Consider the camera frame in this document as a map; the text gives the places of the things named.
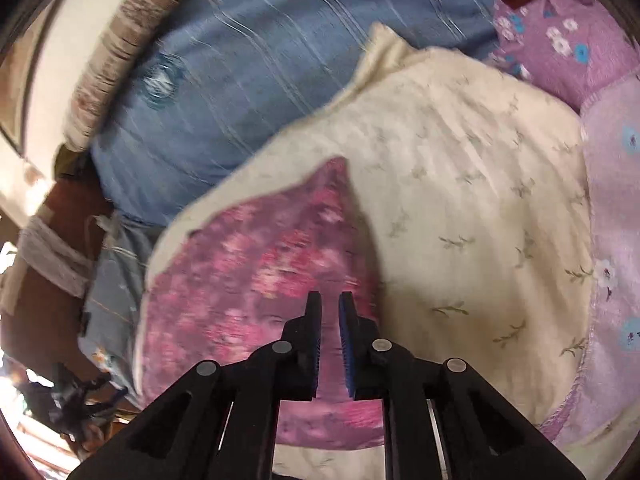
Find maroon floral shirt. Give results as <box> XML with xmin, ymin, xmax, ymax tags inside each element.
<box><xmin>132</xmin><ymin>156</ymin><xmax>386</xmax><ymax>448</ymax></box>

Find grey hanging cloth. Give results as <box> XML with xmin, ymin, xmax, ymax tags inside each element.
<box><xmin>15</xmin><ymin>217</ymin><xmax>96</xmax><ymax>298</ymax></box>

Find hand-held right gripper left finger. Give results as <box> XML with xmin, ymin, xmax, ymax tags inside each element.
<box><xmin>67</xmin><ymin>291</ymin><xmax>323</xmax><ymax>480</ymax></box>

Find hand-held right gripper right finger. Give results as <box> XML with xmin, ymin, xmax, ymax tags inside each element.
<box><xmin>338</xmin><ymin>291</ymin><xmax>586</xmax><ymax>480</ymax></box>

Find beige striped floral blanket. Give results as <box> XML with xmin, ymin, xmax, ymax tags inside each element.
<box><xmin>62</xmin><ymin>0</ymin><xmax>226</xmax><ymax>153</ymax></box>

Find brown wooden headboard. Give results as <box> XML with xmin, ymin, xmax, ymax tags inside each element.
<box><xmin>0</xmin><ymin>180</ymin><xmax>116</xmax><ymax>376</ymax></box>

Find purple floral garment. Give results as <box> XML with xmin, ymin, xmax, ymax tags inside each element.
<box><xmin>482</xmin><ymin>0</ymin><xmax>640</xmax><ymax>451</ymax></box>

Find cream leaf-print quilt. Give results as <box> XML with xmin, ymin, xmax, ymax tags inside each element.
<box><xmin>132</xmin><ymin>22</ymin><xmax>596</xmax><ymax>480</ymax></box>

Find olive cloth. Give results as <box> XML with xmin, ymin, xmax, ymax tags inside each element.
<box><xmin>52</xmin><ymin>142</ymin><xmax>96</xmax><ymax>181</ymax></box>

